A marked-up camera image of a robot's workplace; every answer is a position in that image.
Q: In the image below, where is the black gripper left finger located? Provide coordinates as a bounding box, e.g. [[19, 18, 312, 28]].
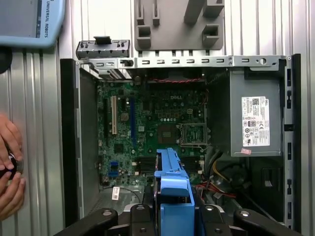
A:
[[53, 203, 158, 236]]

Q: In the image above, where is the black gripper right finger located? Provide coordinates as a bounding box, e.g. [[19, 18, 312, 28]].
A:
[[198, 204, 303, 236]]

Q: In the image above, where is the hard disk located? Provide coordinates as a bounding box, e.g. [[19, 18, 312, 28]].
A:
[[153, 147, 198, 236]]

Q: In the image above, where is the round black tool blue ring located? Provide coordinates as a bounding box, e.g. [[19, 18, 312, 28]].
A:
[[0, 147, 25, 184]]

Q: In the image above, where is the person's right hand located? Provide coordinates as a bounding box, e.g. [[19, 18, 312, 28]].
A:
[[0, 171, 27, 219]]

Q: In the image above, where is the person's left hand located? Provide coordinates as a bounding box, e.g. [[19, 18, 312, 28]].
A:
[[0, 113, 23, 171]]

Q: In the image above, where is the black RAM slot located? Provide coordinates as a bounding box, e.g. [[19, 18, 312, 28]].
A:
[[136, 156, 205, 165], [136, 164, 205, 173]]

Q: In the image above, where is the green motherboard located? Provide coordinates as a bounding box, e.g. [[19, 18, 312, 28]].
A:
[[95, 80, 210, 195]]

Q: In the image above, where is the thin metal locking lever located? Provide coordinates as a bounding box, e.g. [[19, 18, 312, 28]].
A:
[[182, 144, 211, 152]]

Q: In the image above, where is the CPU socket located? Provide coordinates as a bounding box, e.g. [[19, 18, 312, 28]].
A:
[[158, 124, 178, 145]]

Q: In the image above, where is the blue expansion slot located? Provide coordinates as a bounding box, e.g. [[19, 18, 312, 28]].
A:
[[129, 96, 137, 148]]

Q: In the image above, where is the grey power supply box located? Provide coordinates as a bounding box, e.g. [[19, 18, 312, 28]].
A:
[[227, 67, 284, 158]]

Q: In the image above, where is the black expansion slot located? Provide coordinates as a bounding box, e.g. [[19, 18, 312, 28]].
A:
[[104, 98, 110, 146]]

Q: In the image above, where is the white expansion slot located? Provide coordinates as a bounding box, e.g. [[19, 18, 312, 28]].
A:
[[110, 95, 117, 135]]

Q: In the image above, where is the black open PC case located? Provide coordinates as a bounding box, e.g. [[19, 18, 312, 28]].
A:
[[60, 53, 302, 236]]

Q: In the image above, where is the grey parts rack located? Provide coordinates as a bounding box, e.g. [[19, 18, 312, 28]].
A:
[[134, 0, 225, 52]]

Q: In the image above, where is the pale blue teach pendant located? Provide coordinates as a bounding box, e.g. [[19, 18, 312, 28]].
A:
[[0, 0, 66, 49]]

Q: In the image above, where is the red orange wire bundle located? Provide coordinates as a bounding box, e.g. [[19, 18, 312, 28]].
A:
[[194, 180, 237, 201]]

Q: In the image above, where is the yellow black wire bundle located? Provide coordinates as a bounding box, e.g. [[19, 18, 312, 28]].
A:
[[211, 150, 225, 181]]

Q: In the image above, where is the metal socket cover frame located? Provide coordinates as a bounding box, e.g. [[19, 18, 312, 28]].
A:
[[176, 122, 211, 146]]

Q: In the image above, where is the red black fan wire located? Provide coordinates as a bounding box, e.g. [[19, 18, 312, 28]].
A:
[[149, 77, 206, 83]]

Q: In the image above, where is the metal slot bracket cover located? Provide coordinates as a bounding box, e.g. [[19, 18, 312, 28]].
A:
[[75, 36, 130, 59]]

